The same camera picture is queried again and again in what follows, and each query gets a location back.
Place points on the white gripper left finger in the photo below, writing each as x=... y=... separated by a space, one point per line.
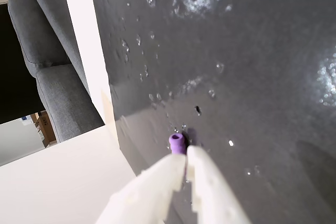
x=149 y=190

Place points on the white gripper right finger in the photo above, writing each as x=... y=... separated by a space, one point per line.
x=210 y=195

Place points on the purple rubber pen grip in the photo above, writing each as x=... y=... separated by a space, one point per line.
x=176 y=144

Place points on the brown cardboard box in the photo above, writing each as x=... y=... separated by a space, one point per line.
x=46 y=127

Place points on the dark grey glossy mat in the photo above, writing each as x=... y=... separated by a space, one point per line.
x=236 y=72

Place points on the grey fabric sofa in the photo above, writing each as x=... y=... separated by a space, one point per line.
x=55 y=90

